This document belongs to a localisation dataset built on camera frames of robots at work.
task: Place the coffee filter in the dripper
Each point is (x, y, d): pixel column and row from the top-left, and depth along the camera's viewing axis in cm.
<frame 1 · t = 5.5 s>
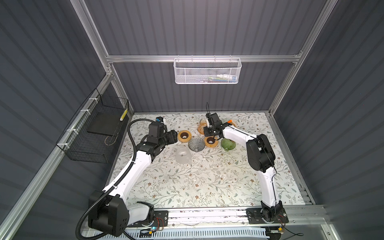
left hand: (172, 133, 82), fingers open
right hand: (207, 131, 102), fingers closed
grey glass dripper: (196, 144, 99), point 5 cm above the table
clear frosted glass dripper: (183, 154, 98), on the table

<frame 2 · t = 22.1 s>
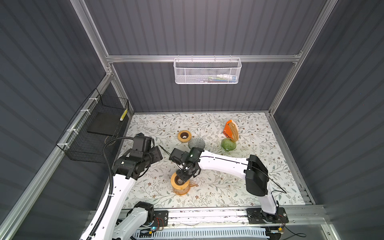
left hand: (155, 153, 73), fingers open
right hand: (183, 178, 80), fingers open
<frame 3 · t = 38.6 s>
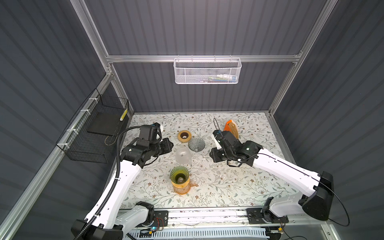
left hand: (172, 144, 73), fingers closed
right hand: (211, 155, 76), fingers closed
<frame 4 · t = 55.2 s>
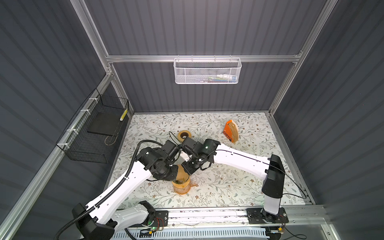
left hand: (173, 176, 71), fingers closed
right hand: (185, 172, 75), fingers closed
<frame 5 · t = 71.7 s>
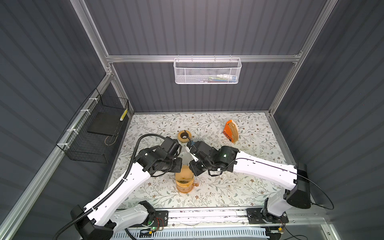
left hand: (179, 165, 72), fingers closed
right hand: (191, 168, 71), fingers closed
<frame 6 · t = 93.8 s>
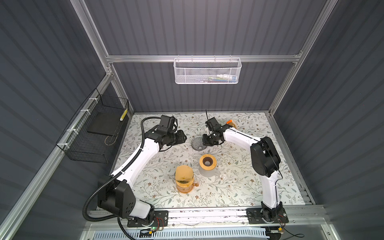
left hand: (184, 137, 82), fingers open
right hand: (204, 144, 96), fingers closed
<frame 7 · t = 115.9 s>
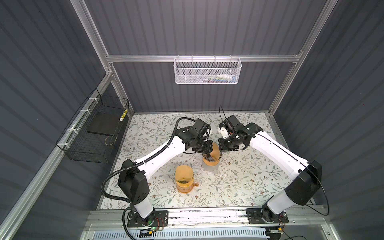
left hand: (212, 150, 78), fingers closed
right hand: (220, 149, 79), fingers closed
